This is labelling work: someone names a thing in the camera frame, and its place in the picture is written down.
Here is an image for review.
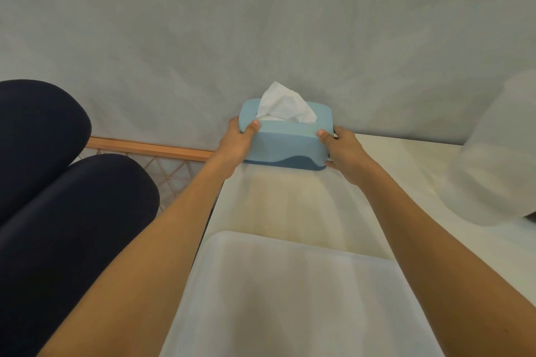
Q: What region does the dark navy cushion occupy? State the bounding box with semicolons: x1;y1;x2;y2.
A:
0;79;92;219
0;154;161;357

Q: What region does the wooden lattice frame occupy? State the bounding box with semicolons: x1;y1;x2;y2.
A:
78;137;216;205

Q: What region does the blue tissue box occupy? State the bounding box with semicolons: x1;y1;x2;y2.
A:
238;98;336;172

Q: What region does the person's right hand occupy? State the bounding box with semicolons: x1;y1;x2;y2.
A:
317;125;372;187

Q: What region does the white tissue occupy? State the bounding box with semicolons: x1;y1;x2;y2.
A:
256;81;317;125

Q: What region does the translucent white plastic container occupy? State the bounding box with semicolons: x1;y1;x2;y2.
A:
435;69;536;227

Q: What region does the translucent white plastic lid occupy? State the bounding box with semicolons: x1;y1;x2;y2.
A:
159;230;445;357

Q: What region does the person's right forearm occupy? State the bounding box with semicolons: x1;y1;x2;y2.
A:
355;161;536;357

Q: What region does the person's left forearm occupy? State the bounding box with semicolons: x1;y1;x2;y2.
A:
38;155;235;357

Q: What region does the person's left hand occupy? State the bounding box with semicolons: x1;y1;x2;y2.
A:
211;117;261;171

